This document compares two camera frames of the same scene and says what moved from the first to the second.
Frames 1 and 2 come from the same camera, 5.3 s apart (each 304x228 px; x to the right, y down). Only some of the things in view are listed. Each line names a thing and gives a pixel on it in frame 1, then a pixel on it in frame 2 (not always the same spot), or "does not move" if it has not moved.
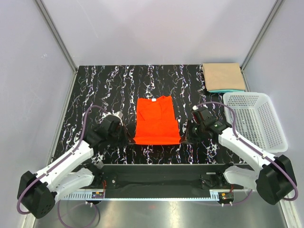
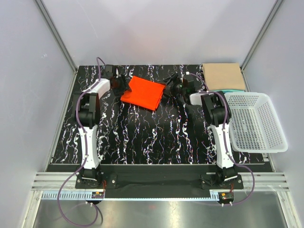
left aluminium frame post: x=54 y=32 does not move
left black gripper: x=130 y=140 → x=124 y=87
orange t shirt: x=156 y=122 → x=145 y=94
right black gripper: x=185 y=138 → x=168 y=93
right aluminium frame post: x=276 y=6 does not move
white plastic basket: x=257 y=119 does not move
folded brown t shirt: x=222 y=76 does not move
